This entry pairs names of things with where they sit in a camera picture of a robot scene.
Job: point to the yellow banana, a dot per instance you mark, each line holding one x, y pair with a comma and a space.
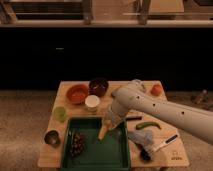
102, 132

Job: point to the grey cloth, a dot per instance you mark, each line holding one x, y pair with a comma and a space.
141, 137

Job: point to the green cup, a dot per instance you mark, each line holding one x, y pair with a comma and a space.
59, 113

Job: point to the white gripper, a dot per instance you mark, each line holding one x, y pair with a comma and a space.
113, 117

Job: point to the white cup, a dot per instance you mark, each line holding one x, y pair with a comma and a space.
92, 102

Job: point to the green chili pepper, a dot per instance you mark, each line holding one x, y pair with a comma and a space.
142, 125

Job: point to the wooden table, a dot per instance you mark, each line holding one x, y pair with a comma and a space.
174, 155

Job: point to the dark maroon bowl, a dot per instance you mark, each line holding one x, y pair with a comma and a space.
98, 86

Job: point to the green plastic tray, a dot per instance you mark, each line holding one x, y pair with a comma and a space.
110, 154

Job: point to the orange fruit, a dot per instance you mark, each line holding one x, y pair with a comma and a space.
156, 90

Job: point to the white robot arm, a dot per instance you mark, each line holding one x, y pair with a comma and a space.
131, 96

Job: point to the orange bowl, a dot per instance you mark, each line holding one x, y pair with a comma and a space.
77, 93

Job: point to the white handled dish brush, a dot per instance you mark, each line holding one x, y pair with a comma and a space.
148, 151

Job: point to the small metal cup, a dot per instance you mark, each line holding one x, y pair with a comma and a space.
52, 138

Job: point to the dark grape bunch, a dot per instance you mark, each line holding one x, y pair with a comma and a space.
77, 144

